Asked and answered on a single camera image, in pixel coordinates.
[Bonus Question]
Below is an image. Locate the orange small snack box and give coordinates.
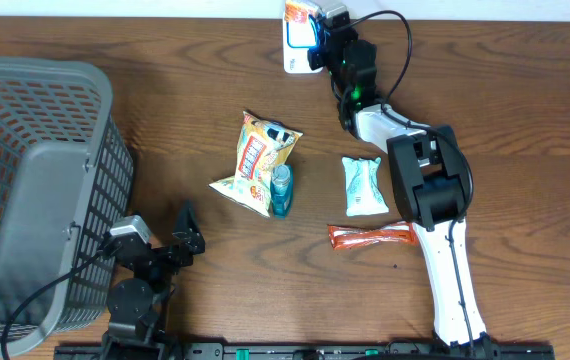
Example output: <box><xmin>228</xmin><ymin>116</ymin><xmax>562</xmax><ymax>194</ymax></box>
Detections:
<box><xmin>283</xmin><ymin>0</ymin><xmax>323</xmax><ymax>24</ymax></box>

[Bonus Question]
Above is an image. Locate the blue mouthwash bottle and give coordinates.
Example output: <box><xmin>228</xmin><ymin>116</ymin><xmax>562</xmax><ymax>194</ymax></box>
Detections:
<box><xmin>271</xmin><ymin>164</ymin><xmax>294</xmax><ymax>218</ymax></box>

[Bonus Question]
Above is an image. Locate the yellow snack bag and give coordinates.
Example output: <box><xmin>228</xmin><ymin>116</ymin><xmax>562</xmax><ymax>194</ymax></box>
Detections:
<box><xmin>209</xmin><ymin>111</ymin><xmax>303</xmax><ymax>218</ymax></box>

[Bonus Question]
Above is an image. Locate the light green tissue pack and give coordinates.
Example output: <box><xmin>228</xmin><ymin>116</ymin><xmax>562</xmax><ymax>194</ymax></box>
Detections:
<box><xmin>342</xmin><ymin>157</ymin><xmax>389</xmax><ymax>217</ymax></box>

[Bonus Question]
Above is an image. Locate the red snack bar wrapper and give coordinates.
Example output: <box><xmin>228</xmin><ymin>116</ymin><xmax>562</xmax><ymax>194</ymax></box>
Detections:
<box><xmin>328</xmin><ymin>221</ymin><xmax>419</xmax><ymax>250</ymax></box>

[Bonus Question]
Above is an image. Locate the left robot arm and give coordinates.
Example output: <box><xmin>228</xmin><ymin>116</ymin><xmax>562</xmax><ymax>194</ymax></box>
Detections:
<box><xmin>99</xmin><ymin>201</ymin><xmax>205</xmax><ymax>359</ymax></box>

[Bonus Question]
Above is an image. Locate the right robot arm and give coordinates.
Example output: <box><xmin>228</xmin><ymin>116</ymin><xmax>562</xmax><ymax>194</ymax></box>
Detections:
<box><xmin>307</xmin><ymin>11</ymin><xmax>486</xmax><ymax>356</ymax></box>

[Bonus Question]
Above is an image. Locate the grey plastic shopping basket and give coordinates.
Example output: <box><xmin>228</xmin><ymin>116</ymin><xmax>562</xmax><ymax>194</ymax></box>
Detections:
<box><xmin>0</xmin><ymin>57</ymin><xmax>134</xmax><ymax>355</ymax></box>

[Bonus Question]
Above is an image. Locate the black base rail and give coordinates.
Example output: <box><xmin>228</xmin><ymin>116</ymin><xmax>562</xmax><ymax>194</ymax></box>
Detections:
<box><xmin>53</xmin><ymin>338</ymin><xmax>556</xmax><ymax>360</ymax></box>

